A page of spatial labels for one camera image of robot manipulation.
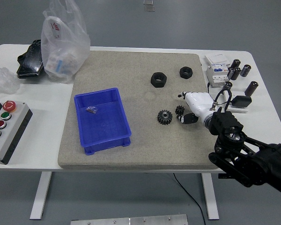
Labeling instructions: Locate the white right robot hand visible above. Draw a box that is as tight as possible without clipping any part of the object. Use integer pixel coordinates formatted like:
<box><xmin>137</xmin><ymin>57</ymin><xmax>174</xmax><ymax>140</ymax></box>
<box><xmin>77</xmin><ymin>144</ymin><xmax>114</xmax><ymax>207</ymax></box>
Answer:
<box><xmin>177</xmin><ymin>90</ymin><xmax>216</xmax><ymax>125</ymax></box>

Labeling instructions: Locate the large black metal gear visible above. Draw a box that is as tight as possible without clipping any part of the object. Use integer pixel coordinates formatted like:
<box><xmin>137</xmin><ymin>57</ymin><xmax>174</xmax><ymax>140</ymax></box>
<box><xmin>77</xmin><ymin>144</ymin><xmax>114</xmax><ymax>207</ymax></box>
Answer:
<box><xmin>157</xmin><ymin>109</ymin><xmax>173</xmax><ymax>127</ymax></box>

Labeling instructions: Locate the smaller black hex nut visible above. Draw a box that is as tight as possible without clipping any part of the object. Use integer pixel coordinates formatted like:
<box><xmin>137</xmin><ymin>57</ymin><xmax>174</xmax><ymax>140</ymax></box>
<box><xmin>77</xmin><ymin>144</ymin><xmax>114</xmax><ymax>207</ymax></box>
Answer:
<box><xmin>179</xmin><ymin>66</ymin><xmax>193</xmax><ymax>79</ymax></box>

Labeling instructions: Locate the large black hex nut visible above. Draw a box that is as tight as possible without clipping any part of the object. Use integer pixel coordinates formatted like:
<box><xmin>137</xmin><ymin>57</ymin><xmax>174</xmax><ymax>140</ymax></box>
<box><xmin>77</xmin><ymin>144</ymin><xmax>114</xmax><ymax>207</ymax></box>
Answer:
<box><xmin>150</xmin><ymin>72</ymin><xmax>167</xmax><ymax>88</ymax></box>

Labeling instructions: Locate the grey button control box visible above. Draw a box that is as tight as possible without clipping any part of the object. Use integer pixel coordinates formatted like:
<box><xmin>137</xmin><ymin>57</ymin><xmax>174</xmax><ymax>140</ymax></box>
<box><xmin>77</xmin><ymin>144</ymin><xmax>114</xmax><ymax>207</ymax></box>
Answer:
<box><xmin>0</xmin><ymin>95</ymin><xmax>34</xmax><ymax>165</ymax></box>

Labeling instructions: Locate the white circuit breaker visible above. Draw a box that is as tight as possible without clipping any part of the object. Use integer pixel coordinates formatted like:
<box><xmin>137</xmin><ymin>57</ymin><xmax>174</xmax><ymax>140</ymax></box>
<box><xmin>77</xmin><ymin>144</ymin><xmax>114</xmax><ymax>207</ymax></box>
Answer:
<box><xmin>205</xmin><ymin>65</ymin><xmax>232</xmax><ymax>88</ymax></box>

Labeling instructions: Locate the black power adapter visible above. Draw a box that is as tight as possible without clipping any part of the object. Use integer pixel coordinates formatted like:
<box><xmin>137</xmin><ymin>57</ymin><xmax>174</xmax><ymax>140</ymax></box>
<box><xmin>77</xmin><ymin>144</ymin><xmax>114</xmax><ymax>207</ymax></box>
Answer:
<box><xmin>231</xmin><ymin>95</ymin><xmax>252</xmax><ymax>109</ymax></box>

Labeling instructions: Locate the grey-brown mat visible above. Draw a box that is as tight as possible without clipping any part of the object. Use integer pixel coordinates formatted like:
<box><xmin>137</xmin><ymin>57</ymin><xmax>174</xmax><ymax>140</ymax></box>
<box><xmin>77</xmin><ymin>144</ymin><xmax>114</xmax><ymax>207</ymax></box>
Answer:
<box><xmin>58</xmin><ymin>50</ymin><xmax>225</xmax><ymax>171</ymax></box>

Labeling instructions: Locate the white table leg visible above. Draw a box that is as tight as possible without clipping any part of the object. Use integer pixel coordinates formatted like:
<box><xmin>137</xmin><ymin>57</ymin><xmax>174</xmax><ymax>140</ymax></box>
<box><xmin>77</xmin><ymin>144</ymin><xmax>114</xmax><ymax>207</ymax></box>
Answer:
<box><xmin>29</xmin><ymin>172</ymin><xmax>52</xmax><ymax>220</ymax></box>
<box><xmin>200</xmin><ymin>173</ymin><xmax>220</xmax><ymax>220</ymax></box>

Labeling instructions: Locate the blue plastic bin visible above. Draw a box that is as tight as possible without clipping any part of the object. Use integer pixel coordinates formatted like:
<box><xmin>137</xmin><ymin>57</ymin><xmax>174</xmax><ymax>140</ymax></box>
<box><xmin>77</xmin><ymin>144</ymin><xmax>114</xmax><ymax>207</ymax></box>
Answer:
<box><xmin>74</xmin><ymin>87</ymin><xmax>132</xmax><ymax>156</ymax></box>

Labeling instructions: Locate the silver metal plate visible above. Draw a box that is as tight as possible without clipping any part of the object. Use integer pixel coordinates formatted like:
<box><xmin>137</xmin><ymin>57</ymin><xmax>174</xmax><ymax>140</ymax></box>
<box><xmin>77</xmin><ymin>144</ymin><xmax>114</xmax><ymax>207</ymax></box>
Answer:
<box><xmin>70</xmin><ymin>214</ymin><xmax>188</xmax><ymax>225</ymax></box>

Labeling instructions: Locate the white plastic shopping bag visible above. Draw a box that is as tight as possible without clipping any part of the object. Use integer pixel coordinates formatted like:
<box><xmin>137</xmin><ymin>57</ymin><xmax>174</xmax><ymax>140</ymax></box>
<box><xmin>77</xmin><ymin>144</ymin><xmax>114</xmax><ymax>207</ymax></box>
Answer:
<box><xmin>40</xmin><ymin>0</ymin><xmax>91</xmax><ymax>84</ymax></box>

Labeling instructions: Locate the black plastic tray pack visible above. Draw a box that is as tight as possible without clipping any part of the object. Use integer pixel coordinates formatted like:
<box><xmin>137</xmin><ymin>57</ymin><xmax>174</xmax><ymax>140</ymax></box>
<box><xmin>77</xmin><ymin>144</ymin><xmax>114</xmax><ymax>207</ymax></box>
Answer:
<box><xmin>16</xmin><ymin>39</ymin><xmax>45</xmax><ymax>79</ymax></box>

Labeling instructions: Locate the red emergency stop button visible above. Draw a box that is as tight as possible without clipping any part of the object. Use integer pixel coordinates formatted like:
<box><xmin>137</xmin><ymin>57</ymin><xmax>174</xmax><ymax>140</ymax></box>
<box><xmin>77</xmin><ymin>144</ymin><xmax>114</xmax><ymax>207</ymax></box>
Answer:
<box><xmin>2</xmin><ymin>100</ymin><xmax>17</xmax><ymax>113</ymax></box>

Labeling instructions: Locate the clear bubble wrap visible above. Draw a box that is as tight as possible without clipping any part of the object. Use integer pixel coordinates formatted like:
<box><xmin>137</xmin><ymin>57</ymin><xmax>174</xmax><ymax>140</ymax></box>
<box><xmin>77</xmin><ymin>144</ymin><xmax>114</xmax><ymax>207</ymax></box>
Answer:
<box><xmin>0</xmin><ymin>66</ymin><xmax>21</xmax><ymax>94</ymax></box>

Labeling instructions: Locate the black adapter cord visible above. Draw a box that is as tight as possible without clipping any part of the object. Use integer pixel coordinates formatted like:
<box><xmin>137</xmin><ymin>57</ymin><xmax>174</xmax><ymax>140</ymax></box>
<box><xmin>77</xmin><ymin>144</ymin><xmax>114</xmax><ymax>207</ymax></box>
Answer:
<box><xmin>207</xmin><ymin>83</ymin><xmax>234</xmax><ymax>105</ymax></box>

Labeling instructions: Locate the white wall socket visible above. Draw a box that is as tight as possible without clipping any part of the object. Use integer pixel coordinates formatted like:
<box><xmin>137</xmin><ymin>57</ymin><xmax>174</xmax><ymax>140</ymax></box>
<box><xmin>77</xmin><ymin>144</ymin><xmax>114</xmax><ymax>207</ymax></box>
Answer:
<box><xmin>223</xmin><ymin>90</ymin><xmax>250</xmax><ymax>114</ymax></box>

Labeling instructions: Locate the white wall switch panel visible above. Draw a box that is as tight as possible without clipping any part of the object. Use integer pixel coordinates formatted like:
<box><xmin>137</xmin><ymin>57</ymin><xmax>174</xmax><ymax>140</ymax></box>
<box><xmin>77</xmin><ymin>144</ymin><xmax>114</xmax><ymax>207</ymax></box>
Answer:
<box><xmin>204</xmin><ymin>53</ymin><xmax>231</xmax><ymax>68</ymax></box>

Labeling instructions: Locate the black floor cable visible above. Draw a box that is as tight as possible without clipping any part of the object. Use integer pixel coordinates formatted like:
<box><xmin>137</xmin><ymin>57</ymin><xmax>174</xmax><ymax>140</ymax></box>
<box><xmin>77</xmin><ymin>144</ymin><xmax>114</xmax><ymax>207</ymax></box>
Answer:
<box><xmin>173</xmin><ymin>172</ymin><xmax>207</xmax><ymax>225</ymax></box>

